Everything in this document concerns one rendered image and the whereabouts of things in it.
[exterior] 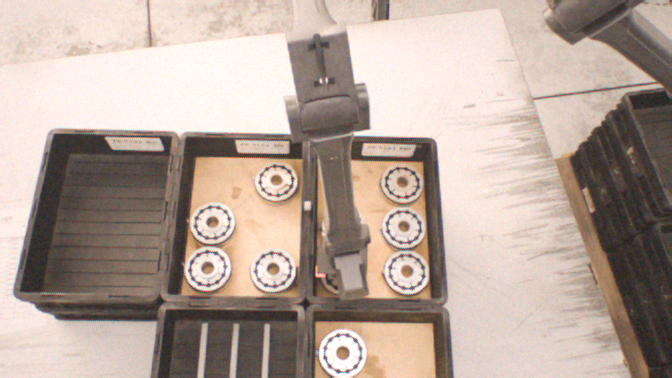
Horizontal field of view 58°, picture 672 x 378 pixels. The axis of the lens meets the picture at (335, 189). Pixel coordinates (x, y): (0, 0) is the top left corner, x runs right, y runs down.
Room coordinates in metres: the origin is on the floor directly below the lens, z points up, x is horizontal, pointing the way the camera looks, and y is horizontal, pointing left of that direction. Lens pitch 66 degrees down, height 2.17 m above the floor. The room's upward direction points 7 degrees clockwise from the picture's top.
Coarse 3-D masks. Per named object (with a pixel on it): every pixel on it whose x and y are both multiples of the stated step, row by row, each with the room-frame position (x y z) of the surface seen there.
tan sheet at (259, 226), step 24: (216, 168) 0.61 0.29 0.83; (240, 168) 0.62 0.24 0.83; (192, 192) 0.54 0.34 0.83; (216, 192) 0.55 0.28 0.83; (240, 192) 0.56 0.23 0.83; (240, 216) 0.50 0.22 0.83; (264, 216) 0.50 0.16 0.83; (288, 216) 0.51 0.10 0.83; (192, 240) 0.42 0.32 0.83; (240, 240) 0.44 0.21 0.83; (264, 240) 0.44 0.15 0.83; (288, 240) 0.45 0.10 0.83; (240, 264) 0.38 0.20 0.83; (240, 288) 0.32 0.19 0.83
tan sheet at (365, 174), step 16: (352, 160) 0.68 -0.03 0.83; (352, 176) 0.63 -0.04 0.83; (368, 176) 0.64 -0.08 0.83; (320, 192) 0.58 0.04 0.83; (368, 192) 0.60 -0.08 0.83; (320, 208) 0.54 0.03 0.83; (368, 208) 0.55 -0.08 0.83; (384, 208) 0.56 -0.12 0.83; (416, 208) 0.57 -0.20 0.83; (368, 224) 0.51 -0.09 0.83; (320, 240) 0.46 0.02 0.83; (368, 256) 0.43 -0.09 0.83; (384, 256) 0.44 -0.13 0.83; (368, 272) 0.40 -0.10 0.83; (320, 288) 0.35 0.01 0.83; (384, 288) 0.36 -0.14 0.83
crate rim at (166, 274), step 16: (304, 144) 0.65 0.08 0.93; (304, 160) 0.62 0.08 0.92; (176, 176) 0.54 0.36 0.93; (304, 176) 0.57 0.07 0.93; (176, 192) 0.50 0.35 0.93; (304, 192) 0.53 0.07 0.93; (176, 208) 0.46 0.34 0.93; (304, 208) 0.50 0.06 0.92; (304, 224) 0.46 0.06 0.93; (304, 240) 0.42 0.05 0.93; (304, 256) 0.39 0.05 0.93; (304, 272) 0.35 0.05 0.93; (304, 288) 0.32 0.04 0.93
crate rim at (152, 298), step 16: (64, 128) 0.62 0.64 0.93; (80, 128) 0.63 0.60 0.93; (48, 144) 0.58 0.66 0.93; (176, 144) 0.62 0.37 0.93; (48, 160) 0.54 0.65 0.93; (176, 160) 0.58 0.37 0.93; (32, 208) 0.42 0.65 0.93; (32, 224) 0.39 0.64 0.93; (160, 240) 0.38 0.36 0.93; (160, 256) 0.35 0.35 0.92; (16, 272) 0.28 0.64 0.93; (160, 272) 0.31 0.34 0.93; (16, 288) 0.25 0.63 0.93; (160, 288) 0.28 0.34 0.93
